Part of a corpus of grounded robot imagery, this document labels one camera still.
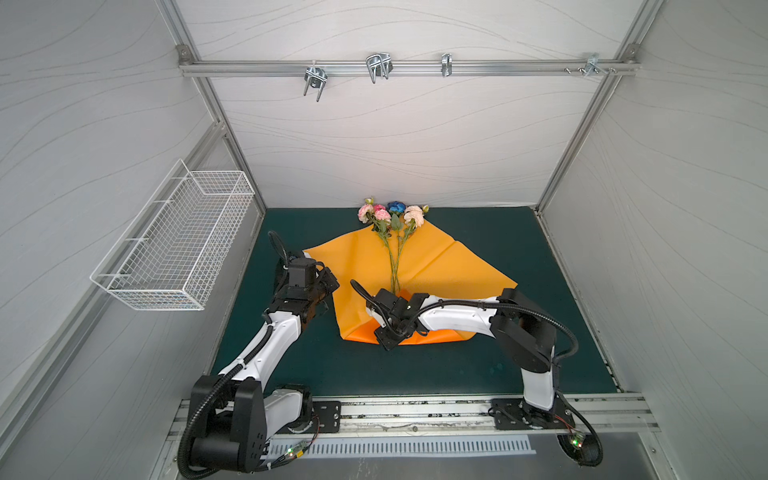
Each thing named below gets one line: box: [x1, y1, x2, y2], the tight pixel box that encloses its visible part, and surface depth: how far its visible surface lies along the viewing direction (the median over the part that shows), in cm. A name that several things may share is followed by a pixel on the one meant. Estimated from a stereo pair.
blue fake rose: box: [387, 200, 407, 241], surface depth 117 cm
